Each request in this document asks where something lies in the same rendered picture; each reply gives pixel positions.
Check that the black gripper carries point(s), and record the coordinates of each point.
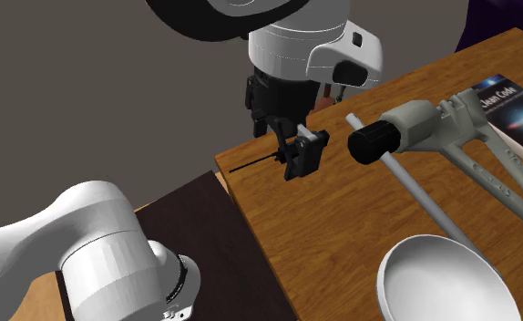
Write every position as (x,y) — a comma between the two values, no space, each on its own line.
(283,98)

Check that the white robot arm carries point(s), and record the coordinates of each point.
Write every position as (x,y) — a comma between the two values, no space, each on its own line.
(106,262)

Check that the small brown object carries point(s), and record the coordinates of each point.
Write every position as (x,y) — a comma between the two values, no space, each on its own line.
(324,103)

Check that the wooden table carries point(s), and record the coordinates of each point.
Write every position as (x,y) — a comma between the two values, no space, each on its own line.
(332,222)

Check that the grey tool with black knob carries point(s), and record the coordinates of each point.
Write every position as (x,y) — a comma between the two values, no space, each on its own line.
(421,126)

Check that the dark robot stand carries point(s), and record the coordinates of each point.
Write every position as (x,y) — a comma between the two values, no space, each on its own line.
(226,249)

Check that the grey ladle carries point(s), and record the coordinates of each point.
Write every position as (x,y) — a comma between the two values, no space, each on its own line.
(443,284)

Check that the dark book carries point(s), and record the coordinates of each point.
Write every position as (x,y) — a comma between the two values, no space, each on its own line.
(517,109)

